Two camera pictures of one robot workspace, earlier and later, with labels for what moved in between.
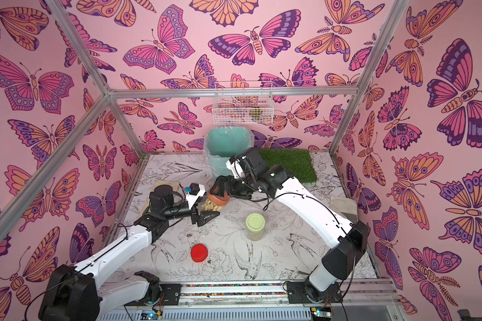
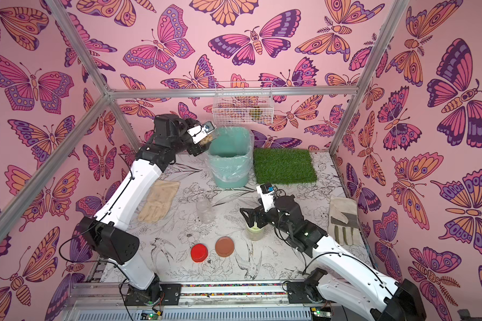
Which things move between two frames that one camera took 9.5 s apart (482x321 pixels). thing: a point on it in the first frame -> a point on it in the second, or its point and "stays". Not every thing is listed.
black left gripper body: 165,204 -> 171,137
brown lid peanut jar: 208,205 -> 206,141
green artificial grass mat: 298,161 stays
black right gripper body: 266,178 -> 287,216
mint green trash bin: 223,143 stays
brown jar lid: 215,196 -> 224,246
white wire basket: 243,103 stays
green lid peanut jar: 255,224 stays
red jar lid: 199,253 stays
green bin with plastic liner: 220,142 stays
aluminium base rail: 360,300 stays
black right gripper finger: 231,184 -> 254,215
